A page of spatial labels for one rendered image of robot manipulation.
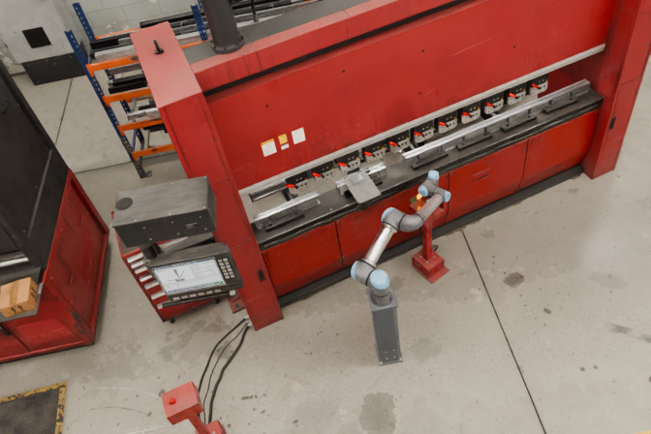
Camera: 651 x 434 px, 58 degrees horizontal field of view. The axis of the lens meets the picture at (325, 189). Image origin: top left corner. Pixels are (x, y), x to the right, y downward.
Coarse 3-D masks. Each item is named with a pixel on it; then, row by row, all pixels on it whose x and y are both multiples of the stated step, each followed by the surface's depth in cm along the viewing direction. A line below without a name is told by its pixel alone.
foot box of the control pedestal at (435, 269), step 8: (416, 256) 486; (440, 256) 482; (416, 264) 488; (424, 264) 479; (432, 264) 478; (440, 264) 482; (424, 272) 482; (432, 272) 481; (440, 272) 484; (432, 280) 480
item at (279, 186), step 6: (360, 150) 457; (360, 156) 461; (336, 168) 458; (282, 180) 444; (270, 186) 443; (276, 186) 445; (282, 186) 447; (252, 192) 440; (258, 192) 441; (264, 192) 444; (270, 192) 448; (276, 192) 449; (252, 198) 443; (258, 198) 445
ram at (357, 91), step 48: (480, 0) 377; (528, 0) 389; (576, 0) 407; (336, 48) 362; (384, 48) 367; (432, 48) 383; (480, 48) 400; (528, 48) 419; (576, 48) 440; (240, 96) 347; (288, 96) 361; (336, 96) 376; (384, 96) 392; (432, 96) 411; (240, 144) 370; (336, 144) 404
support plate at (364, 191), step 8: (368, 176) 432; (352, 184) 429; (360, 184) 428; (368, 184) 427; (352, 192) 424; (360, 192) 423; (368, 192) 422; (376, 192) 421; (360, 200) 418; (368, 200) 417
